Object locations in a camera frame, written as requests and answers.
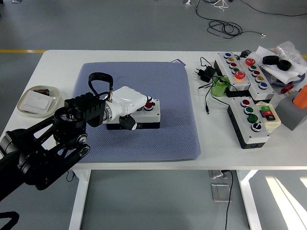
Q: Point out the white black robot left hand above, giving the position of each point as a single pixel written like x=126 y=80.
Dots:
x=129 y=98

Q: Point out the four-button control box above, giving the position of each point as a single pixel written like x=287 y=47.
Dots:
x=153 y=117

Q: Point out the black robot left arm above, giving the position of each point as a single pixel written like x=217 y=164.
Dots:
x=84 y=107

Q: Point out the narrow five-button control box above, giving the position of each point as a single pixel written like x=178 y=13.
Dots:
x=242 y=82

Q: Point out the four-button box with selector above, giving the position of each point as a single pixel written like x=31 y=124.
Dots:
x=257 y=137

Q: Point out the wide five-button control box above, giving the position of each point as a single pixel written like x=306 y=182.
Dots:
x=266 y=92

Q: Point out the blue-grey textured mat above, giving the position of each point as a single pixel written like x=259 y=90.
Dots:
x=156 y=143

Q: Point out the purple mat tag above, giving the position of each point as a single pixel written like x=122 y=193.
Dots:
x=180 y=62

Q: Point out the white oval dish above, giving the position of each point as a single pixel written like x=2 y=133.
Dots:
x=56 y=95

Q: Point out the black power adapter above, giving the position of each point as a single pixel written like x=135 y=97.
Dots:
x=206 y=74

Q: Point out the dark brown small item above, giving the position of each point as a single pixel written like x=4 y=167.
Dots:
x=43 y=92

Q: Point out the grey stand foot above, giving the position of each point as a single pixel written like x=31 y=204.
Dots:
x=187 y=2

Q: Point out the white table leg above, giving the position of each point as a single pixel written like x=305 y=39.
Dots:
x=250 y=203
x=80 y=203

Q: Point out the small black device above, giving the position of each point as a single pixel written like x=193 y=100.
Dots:
x=245 y=53

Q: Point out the metal floor socket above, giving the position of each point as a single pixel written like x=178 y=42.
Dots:
x=219 y=192

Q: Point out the white foam sheet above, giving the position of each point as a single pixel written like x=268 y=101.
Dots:
x=283 y=75

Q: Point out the red loose knob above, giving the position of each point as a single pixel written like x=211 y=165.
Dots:
x=285 y=89

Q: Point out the grey block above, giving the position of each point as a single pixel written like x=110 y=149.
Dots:
x=287 y=112

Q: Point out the clear bubble wrap bag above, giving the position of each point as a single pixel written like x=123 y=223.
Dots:
x=292 y=51

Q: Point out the orange cylinder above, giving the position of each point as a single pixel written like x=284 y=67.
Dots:
x=301 y=98

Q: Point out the blue round plate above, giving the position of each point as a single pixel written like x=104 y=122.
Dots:
x=301 y=80

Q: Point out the white wall switch panel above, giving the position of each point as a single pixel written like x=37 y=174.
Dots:
x=36 y=101

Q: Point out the cream small switch box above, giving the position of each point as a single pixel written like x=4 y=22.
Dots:
x=275 y=122

